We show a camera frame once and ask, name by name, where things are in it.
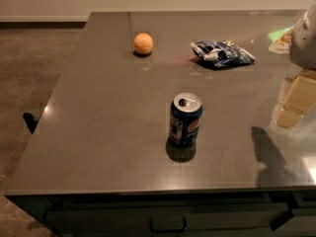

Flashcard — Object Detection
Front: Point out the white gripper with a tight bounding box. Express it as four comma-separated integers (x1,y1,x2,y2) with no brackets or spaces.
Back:
274,0,316,129

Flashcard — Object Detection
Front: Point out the orange fruit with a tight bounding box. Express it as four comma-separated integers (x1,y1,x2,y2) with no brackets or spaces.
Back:
134,33,153,55

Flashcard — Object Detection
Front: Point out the blue pepsi can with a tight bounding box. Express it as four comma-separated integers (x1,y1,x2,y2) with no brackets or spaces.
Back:
169,93,203,147

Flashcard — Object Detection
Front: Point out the dark cabinet drawer front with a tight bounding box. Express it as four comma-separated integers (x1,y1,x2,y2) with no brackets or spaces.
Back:
45,203,288,237

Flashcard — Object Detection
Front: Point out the black drawer handle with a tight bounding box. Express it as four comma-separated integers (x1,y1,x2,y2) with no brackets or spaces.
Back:
149,218,188,234

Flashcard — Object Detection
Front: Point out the blue white chip bag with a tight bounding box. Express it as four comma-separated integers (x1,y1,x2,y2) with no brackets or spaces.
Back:
191,40,256,69

